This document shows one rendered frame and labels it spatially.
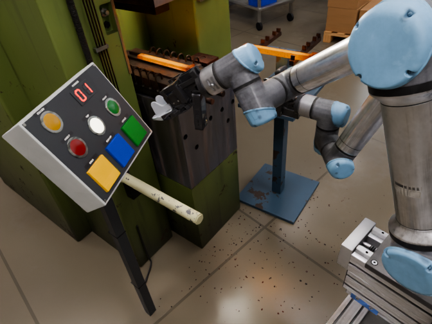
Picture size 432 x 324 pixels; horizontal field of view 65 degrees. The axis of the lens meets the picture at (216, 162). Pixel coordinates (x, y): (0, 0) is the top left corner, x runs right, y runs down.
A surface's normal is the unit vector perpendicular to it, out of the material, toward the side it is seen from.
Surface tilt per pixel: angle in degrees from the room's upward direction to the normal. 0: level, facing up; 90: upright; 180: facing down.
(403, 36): 84
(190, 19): 90
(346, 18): 90
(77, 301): 0
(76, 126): 60
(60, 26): 90
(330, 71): 107
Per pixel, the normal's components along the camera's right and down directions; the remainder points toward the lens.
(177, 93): -0.22, 0.63
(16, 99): 0.79, 0.34
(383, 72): -0.79, 0.36
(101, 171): 0.80, -0.32
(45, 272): -0.08, -0.77
